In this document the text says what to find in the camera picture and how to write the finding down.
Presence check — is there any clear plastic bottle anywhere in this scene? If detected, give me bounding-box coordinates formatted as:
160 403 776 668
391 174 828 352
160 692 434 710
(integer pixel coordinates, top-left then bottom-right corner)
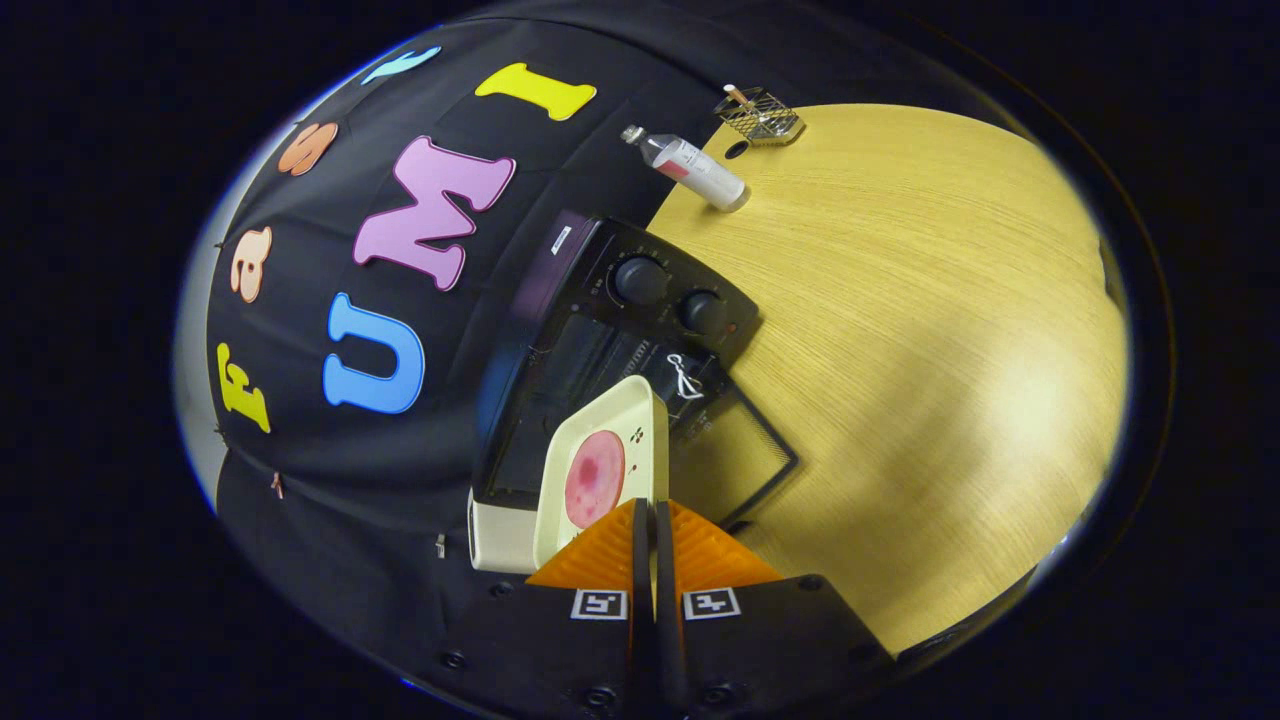
620 123 749 213

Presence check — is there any cream square tray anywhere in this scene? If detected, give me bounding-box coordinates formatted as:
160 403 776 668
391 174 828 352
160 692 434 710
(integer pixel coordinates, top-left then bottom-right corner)
532 375 671 569

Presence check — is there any black toaster oven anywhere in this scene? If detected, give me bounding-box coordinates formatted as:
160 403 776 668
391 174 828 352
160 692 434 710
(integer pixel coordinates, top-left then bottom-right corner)
470 208 801 531

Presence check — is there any white string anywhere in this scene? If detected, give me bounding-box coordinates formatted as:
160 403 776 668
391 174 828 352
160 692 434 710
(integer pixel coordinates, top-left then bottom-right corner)
667 352 707 401

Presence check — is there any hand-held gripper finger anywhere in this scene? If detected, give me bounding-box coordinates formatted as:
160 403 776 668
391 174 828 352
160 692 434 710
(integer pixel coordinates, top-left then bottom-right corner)
655 500 896 716
430 498 661 720

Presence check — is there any metal wire basket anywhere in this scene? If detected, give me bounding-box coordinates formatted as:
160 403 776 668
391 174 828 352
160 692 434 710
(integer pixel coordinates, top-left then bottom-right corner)
712 85 806 148

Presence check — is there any white bread toaster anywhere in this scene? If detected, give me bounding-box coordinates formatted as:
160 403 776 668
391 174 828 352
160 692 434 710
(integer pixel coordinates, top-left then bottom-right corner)
467 490 541 575

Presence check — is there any pink round food slice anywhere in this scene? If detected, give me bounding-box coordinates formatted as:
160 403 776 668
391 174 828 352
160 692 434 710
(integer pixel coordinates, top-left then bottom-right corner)
564 430 627 531

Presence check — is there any black backdrop cloth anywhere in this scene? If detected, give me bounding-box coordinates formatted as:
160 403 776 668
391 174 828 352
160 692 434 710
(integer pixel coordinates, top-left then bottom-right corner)
205 0 1001 681

